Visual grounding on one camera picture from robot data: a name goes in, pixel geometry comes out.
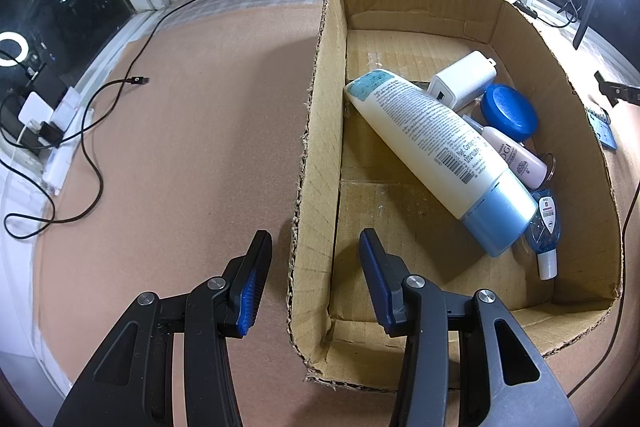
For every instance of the blue round tin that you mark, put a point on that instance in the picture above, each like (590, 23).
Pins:
(507, 110)

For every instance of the black inline cable remote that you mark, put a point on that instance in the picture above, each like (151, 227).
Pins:
(526, 9)

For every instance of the pink cosmetic tube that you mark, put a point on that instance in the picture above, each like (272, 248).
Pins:
(528, 167)

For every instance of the blue sanitizer bottle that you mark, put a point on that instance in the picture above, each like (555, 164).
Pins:
(543, 234)

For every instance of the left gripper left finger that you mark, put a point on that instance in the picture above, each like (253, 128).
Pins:
(128, 380)

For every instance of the cardboard box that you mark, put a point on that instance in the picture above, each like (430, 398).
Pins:
(379, 153)

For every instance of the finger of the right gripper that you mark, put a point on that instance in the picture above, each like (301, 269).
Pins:
(616, 92)

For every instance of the white power strip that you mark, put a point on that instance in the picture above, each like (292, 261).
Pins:
(67, 117)

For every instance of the white blue lotion bottle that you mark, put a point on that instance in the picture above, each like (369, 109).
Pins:
(452, 160)

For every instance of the white wall charger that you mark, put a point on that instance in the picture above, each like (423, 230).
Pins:
(461, 83)

